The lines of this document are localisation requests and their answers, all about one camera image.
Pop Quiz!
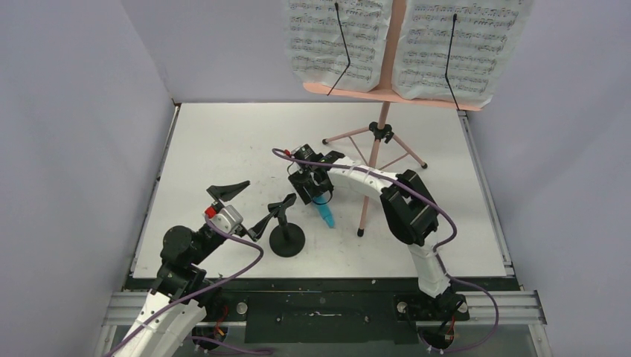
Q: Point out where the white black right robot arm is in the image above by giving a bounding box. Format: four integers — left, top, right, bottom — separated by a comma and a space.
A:
273, 144, 469, 321

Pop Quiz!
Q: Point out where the aluminium mounting rail frame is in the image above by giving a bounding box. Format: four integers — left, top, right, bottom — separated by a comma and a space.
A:
102, 291, 552, 356

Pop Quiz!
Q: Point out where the pink folding music stand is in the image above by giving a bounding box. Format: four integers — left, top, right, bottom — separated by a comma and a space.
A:
302, 0, 484, 239

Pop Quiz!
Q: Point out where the sheet music page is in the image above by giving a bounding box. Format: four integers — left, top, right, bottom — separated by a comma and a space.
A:
391, 0, 534, 108
281, 0, 393, 92

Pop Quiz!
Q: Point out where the black microphone desk stand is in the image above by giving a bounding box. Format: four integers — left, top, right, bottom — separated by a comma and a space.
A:
268, 193, 306, 258

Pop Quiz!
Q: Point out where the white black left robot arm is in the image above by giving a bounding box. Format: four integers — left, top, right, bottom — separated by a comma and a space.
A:
107, 181, 271, 356

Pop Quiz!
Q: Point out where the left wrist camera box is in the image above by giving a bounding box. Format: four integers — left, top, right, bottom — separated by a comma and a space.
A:
204, 205, 243, 235

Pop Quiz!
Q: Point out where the blue toy microphone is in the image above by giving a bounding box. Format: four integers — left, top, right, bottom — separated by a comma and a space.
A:
312, 196, 335, 228

